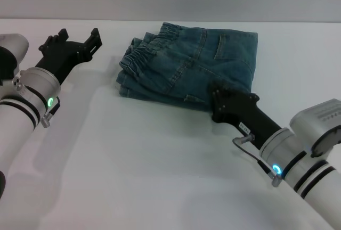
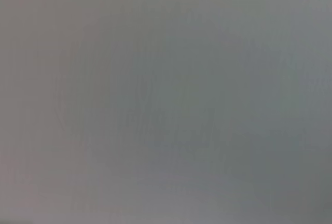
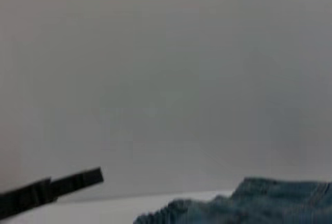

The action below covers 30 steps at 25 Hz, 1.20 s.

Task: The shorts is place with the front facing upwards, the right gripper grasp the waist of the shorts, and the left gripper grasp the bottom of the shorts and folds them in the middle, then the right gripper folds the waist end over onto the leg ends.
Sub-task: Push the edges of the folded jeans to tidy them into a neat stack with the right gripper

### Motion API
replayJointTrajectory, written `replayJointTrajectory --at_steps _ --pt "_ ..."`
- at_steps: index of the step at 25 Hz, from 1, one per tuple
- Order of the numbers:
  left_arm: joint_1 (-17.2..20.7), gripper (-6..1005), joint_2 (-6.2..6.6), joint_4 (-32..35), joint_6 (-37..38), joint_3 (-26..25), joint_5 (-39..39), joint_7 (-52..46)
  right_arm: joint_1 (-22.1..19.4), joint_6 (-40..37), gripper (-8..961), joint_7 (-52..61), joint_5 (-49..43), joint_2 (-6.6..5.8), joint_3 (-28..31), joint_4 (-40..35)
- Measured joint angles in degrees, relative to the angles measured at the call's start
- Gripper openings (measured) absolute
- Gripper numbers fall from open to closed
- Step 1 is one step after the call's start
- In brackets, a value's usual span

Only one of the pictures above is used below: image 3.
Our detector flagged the blue denim shorts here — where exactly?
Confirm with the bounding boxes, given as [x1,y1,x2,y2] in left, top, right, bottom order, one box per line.
[133,176,332,224]

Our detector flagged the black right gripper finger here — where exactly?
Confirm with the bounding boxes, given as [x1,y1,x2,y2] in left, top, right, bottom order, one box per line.
[0,166,105,220]

